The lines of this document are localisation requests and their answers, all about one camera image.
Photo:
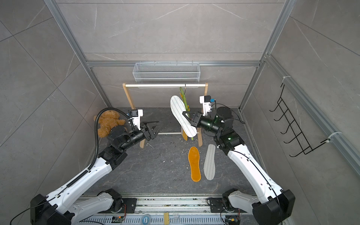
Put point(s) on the white striped insole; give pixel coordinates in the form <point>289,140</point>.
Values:
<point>209,164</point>
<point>177,107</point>

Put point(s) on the white wire mesh basket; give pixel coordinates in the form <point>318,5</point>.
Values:
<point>166,73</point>

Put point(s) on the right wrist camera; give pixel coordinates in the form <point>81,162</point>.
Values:
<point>206,102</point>

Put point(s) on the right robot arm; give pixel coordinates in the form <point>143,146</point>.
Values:
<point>271,205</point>

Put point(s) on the black wall hook rack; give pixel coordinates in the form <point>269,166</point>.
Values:
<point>294,128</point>

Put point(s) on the wooden clothes rack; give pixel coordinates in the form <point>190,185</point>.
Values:
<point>159,99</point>

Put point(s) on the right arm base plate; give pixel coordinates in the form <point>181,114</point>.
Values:
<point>220,204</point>

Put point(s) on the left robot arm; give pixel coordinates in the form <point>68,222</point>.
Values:
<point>111,143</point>

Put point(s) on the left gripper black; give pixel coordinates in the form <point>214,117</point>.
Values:
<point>148,134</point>

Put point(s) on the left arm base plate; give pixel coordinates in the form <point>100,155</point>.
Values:
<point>127,205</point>

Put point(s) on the orange fuzzy insole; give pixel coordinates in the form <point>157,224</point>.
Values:
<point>194,161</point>

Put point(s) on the brown teddy bear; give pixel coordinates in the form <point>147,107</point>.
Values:
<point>108,120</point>

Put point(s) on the green clip hanger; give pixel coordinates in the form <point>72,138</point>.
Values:
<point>182,93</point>

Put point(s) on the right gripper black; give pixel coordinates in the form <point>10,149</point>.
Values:
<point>195,123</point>

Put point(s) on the aluminium floor rail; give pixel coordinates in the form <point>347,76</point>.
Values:
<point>171,209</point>

